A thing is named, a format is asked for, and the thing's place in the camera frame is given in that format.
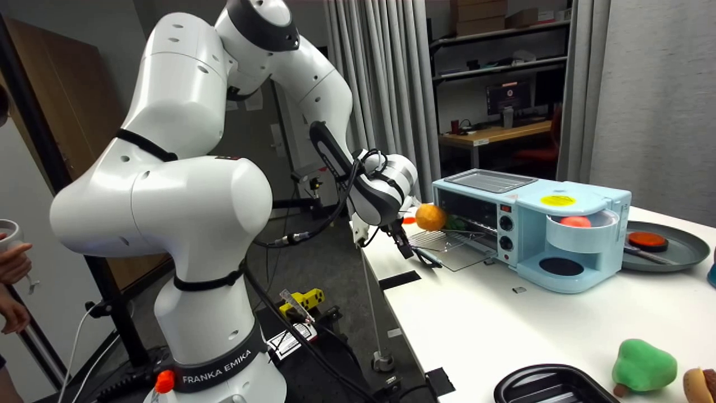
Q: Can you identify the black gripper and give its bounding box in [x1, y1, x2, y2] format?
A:
[383, 220, 414, 259]

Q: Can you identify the orange ball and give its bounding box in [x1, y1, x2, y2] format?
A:
[416, 204, 447, 230]

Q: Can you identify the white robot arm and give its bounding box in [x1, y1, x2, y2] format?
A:
[49, 0, 419, 403]

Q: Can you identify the light blue toaster oven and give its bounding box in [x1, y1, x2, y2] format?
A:
[432, 167, 632, 292]

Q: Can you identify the black plastic tray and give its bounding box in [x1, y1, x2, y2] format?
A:
[492, 362, 619, 403]

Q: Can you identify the person's hand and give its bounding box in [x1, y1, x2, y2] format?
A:
[0, 240, 35, 335]

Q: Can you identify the yellow black clamp tool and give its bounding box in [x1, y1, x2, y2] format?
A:
[280, 288, 324, 323]

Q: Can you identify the wooden desk background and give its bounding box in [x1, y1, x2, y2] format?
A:
[438, 121, 553, 165]

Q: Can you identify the red toy patty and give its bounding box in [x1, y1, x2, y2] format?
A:
[627, 230, 669, 250]

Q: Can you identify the grey round plate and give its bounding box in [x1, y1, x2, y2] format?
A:
[622, 222, 711, 273]

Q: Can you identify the toy hot dog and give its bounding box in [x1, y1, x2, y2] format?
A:
[683, 366, 716, 403]

